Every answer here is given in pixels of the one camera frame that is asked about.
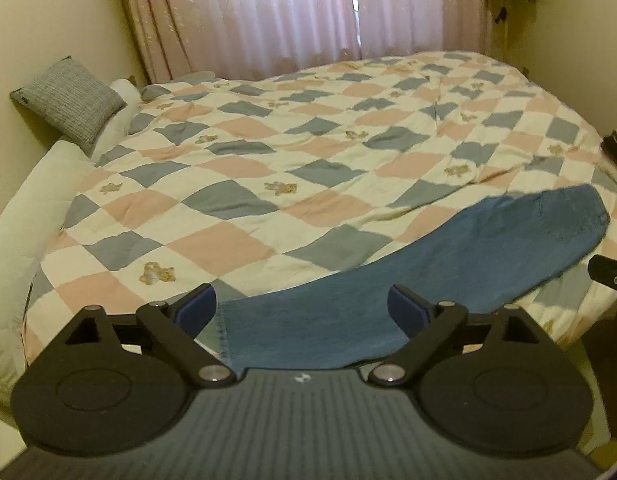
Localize grey plaid pillow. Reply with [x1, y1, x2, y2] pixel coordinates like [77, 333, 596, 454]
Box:
[10, 56, 126, 155]

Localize pink grey checkered quilt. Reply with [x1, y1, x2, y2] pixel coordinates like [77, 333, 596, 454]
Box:
[23, 52, 617, 360]

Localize pink curtain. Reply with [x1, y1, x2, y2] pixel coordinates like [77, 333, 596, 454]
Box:
[123, 0, 491, 82]

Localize white padded headboard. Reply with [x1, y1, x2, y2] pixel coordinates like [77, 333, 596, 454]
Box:
[0, 79, 141, 412]

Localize blue denim jeans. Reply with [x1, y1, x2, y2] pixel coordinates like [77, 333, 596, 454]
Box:
[217, 184, 610, 372]

